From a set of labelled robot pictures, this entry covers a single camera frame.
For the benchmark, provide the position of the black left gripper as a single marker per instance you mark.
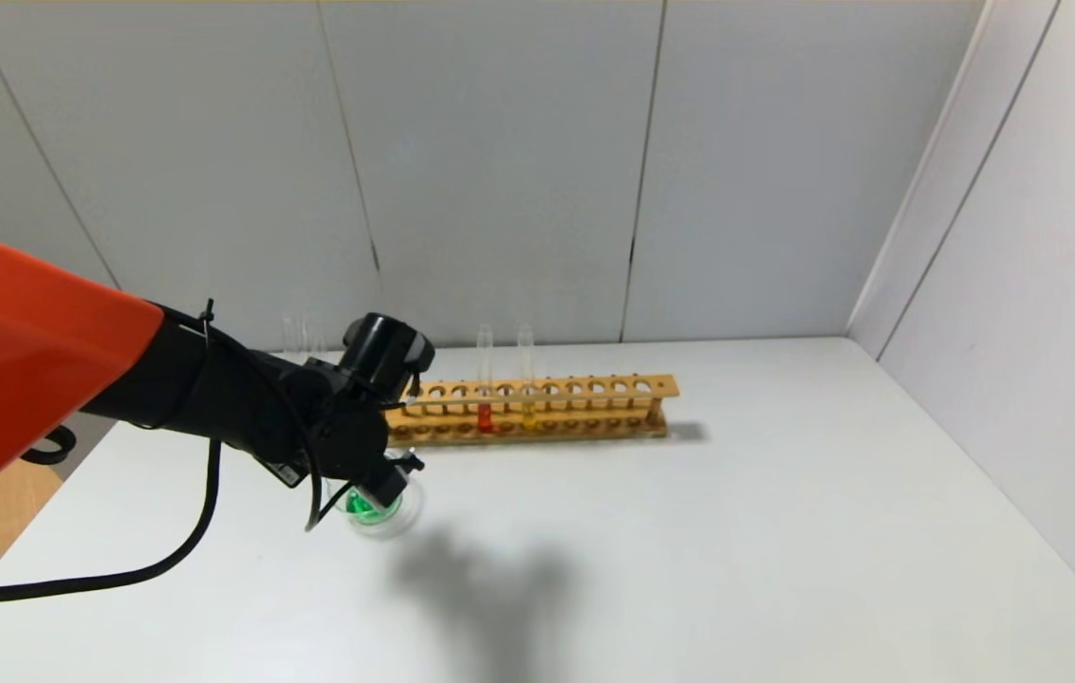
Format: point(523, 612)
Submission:
point(288, 471)

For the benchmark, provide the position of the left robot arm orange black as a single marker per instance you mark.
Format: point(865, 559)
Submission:
point(25, 351)

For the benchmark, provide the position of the test tube with red pigment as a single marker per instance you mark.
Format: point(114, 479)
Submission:
point(485, 418)

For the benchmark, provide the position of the test tube with amber pigment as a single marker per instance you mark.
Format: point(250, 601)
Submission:
point(528, 415)

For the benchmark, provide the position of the wooden test tube rack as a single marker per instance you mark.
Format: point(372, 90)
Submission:
point(594, 433)

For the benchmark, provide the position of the clear glass dish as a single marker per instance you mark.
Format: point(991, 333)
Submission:
point(401, 517)

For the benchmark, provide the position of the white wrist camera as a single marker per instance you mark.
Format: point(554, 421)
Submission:
point(390, 486)

